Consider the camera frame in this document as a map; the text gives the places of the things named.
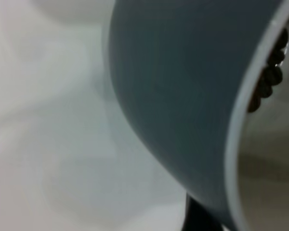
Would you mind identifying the dark grey ceramic mug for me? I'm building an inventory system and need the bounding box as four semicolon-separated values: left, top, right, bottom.
102;0;289;231

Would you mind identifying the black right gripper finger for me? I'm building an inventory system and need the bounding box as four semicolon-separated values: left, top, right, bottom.
182;196;223;231

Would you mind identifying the dark coffee beans pile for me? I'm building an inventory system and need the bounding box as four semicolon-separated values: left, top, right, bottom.
247;14;289;114

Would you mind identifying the clear double-wall glass cup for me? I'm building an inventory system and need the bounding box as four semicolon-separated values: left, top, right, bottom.
247;9;289;116

